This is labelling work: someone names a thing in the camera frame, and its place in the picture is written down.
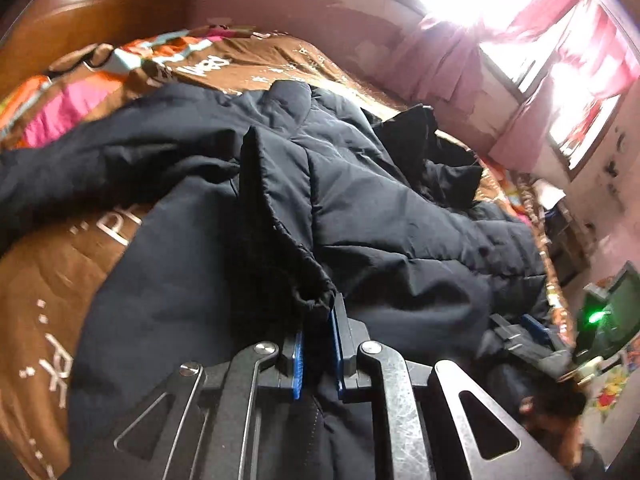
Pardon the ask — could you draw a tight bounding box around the dark navy padded jacket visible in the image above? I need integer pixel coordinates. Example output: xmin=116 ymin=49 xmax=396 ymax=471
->
xmin=1 ymin=80 xmax=570 ymax=479

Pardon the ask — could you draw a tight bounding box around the dark bedside cabinet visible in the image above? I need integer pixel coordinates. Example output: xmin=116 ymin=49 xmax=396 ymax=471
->
xmin=544 ymin=198 xmax=590 ymax=287

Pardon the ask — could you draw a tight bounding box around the white paper on cabinet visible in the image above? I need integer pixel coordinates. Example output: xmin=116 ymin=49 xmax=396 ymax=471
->
xmin=533 ymin=179 xmax=566 ymax=210

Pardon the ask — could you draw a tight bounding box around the pink curtain right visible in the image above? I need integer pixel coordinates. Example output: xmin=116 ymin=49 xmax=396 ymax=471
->
xmin=488 ymin=75 xmax=559 ymax=174

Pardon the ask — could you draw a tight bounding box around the pink curtain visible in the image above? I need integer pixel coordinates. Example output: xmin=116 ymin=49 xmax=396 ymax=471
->
xmin=381 ymin=18 xmax=483 ymax=115
xmin=488 ymin=75 xmax=559 ymax=174

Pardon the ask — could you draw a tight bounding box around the brown colourful cartoon bedspread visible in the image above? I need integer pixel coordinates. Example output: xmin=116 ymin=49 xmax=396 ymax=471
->
xmin=0 ymin=23 xmax=576 ymax=480

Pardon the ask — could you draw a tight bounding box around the pink curtain left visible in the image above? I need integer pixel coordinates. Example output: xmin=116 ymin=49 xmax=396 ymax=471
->
xmin=381 ymin=18 xmax=483 ymax=115

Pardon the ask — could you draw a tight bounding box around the dark-framed window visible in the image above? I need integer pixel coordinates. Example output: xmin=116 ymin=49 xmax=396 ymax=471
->
xmin=391 ymin=0 xmax=639 ymax=169

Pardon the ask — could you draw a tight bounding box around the brown wooden headboard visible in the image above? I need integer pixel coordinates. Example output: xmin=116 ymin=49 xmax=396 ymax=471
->
xmin=1 ymin=0 xmax=189 ymax=96

